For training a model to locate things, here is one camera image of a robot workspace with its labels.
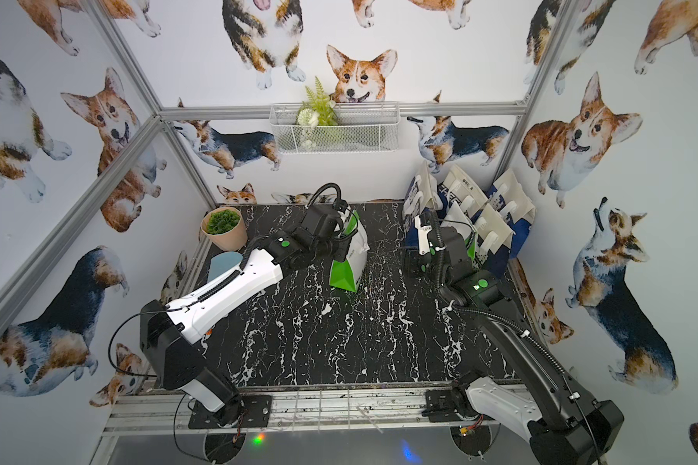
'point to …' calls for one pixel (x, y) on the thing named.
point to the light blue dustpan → (222, 262)
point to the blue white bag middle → (458, 196)
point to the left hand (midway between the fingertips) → (351, 235)
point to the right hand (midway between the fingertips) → (405, 246)
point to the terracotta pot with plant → (225, 228)
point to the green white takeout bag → (346, 274)
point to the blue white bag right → (508, 197)
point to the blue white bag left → (423, 194)
